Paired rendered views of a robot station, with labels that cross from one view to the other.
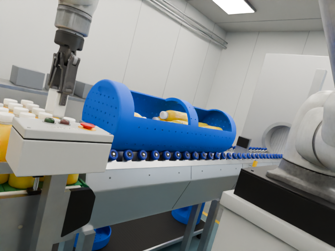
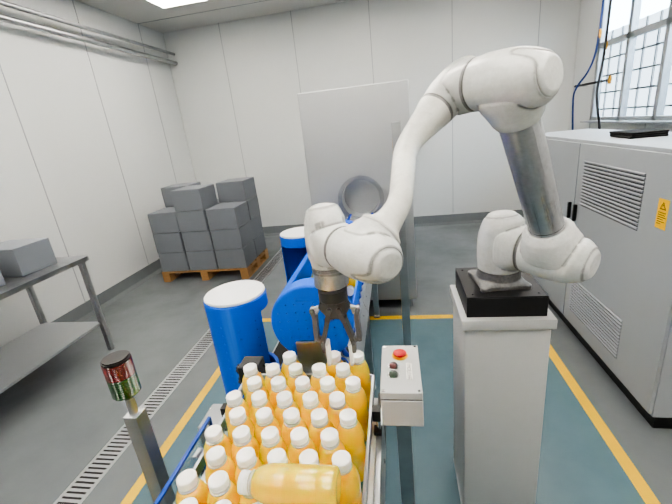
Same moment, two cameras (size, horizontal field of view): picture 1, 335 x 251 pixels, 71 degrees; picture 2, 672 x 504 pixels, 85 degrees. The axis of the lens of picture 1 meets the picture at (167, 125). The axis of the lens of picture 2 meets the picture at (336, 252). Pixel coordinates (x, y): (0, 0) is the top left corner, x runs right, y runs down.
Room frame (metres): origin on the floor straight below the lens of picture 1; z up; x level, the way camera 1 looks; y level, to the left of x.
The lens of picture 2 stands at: (-0.07, 0.78, 1.71)
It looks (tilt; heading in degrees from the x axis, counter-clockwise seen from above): 19 degrees down; 327
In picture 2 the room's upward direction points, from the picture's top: 6 degrees counter-clockwise
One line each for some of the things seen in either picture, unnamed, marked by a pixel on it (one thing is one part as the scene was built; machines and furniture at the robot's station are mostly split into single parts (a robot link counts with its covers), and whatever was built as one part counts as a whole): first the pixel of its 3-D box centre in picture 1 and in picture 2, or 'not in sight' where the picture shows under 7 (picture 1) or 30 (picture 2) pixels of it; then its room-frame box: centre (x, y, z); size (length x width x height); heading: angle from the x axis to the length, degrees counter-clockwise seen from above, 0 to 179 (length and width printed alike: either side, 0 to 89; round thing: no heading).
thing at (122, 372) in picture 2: not in sight; (118, 367); (0.86, 0.82, 1.23); 0.06 x 0.06 x 0.04
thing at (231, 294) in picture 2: not in sight; (234, 292); (1.53, 0.33, 1.03); 0.28 x 0.28 x 0.01
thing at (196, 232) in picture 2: not in sight; (210, 228); (4.95, -0.50, 0.59); 1.20 x 0.80 x 1.19; 46
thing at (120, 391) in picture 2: not in sight; (124, 383); (0.86, 0.82, 1.18); 0.06 x 0.06 x 0.05
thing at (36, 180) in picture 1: (36, 178); (377, 420); (0.58, 0.29, 0.94); 0.03 x 0.02 x 0.08; 137
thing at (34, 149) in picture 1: (63, 146); (401, 382); (0.54, 0.23, 1.05); 0.20 x 0.10 x 0.10; 137
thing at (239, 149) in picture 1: (242, 146); not in sight; (1.86, -0.62, 1.00); 0.10 x 0.04 x 0.15; 47
